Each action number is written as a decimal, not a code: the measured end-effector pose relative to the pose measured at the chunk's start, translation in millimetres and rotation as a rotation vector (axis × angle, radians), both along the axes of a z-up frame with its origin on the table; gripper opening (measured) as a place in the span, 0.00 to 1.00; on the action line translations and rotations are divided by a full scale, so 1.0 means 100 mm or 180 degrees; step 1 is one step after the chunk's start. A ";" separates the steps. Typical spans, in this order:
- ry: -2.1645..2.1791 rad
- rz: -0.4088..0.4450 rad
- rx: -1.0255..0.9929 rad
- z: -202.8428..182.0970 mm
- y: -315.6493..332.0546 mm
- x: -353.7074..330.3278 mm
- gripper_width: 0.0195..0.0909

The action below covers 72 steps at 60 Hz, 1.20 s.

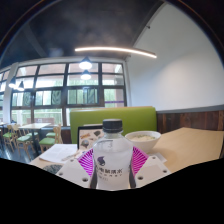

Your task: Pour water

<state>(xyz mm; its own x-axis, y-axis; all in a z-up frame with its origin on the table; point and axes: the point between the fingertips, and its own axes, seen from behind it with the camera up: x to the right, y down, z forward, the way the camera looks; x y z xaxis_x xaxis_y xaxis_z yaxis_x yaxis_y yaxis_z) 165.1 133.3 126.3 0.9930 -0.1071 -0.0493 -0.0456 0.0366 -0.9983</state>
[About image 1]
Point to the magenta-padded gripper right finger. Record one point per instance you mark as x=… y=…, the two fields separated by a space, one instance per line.
x=138 y=161

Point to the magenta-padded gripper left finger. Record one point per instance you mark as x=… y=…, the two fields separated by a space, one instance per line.
x=86 y=163

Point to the clear plastic water bottle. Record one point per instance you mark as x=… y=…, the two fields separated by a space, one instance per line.
x=111 y=160

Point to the white paper napkin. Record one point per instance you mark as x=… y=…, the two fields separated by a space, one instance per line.
x=159 y=156

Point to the white ceramic bowl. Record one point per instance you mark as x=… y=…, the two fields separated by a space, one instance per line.
x=146 y=140

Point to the white paper sheets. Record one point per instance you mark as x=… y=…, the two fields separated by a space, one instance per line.
x=58 y=152

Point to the green upholstered bench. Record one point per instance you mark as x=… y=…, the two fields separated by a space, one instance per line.
x=133 y=118

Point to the group of green-seated wooden chairs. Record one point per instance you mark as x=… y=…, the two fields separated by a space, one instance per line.
x=46 y=141

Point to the light wooden dining table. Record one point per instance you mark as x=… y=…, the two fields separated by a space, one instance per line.
x=33 y=125

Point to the group of pendant lamps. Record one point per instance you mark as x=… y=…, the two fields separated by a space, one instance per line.
x=85 y=64

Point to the curved linear ceiling light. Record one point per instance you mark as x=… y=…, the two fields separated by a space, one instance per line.
x=113 y=49

